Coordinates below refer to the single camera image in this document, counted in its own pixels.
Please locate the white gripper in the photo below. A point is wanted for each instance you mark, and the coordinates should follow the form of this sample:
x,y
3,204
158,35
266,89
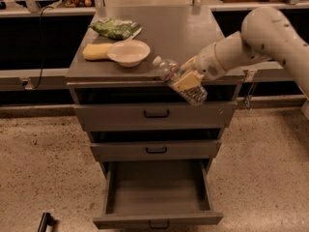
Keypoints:
x,y
206,62

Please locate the clear plastic water bottle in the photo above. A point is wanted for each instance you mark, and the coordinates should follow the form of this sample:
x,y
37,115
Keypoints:
x,y
165,67

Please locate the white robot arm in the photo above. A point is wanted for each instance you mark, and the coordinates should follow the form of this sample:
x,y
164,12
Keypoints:
x,y
265,34

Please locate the grey drawer cabinet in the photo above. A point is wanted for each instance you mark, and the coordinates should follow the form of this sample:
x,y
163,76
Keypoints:
x,y
172,32

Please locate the grey top drawer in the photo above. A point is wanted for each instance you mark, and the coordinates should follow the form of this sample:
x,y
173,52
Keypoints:
x,y
148,109

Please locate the grey drawer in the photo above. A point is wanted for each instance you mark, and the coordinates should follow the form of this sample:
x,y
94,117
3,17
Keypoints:
x,y
156,145
157,194
148,109

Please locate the grey middle drawer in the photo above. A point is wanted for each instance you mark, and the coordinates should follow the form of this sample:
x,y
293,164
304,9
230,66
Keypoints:
x,y
156,145

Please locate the grey bottom drawer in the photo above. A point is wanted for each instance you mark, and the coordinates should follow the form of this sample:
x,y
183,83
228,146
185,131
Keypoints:
x,y
157,194

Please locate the white bowl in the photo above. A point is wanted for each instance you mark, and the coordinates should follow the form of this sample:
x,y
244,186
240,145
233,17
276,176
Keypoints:
x,y
128,53

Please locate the green chip bag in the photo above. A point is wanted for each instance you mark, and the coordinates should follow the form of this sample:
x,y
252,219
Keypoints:
x,y
116,29

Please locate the yellow sponge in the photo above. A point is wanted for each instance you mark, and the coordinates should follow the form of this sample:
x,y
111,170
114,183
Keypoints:
x,y
94,52

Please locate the black object on floor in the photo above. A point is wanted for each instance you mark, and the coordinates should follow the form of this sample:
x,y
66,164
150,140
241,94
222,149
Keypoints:
x,y
45,221

